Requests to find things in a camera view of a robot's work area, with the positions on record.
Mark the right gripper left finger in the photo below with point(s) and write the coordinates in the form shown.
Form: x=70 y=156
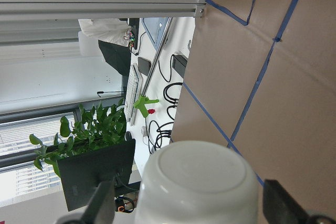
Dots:
x=101 y=208

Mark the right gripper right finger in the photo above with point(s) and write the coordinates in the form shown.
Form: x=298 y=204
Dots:
x=279 y=206

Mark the cream white cup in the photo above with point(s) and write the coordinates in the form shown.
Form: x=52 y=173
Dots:
x=197 y=182

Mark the black monitor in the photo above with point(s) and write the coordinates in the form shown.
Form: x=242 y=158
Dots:
x=81 y=174

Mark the green potted plant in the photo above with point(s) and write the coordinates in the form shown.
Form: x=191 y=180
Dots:
x=99 y=127

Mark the reacher grabber tool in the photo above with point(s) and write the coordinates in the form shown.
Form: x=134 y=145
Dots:
x=142 y=101

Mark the white keyboard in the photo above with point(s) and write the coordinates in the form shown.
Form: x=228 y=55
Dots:
x=133 y=91

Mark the black smartphone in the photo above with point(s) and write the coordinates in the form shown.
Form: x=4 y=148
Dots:
x=144 y=66

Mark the black power adapter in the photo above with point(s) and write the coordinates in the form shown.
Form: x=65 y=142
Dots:
x=179 y=64

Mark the person in white hoodie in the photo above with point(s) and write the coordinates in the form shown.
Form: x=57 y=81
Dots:
x=114 y=37

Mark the aluminium frame post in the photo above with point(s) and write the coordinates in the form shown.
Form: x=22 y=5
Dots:
x=18 y=10

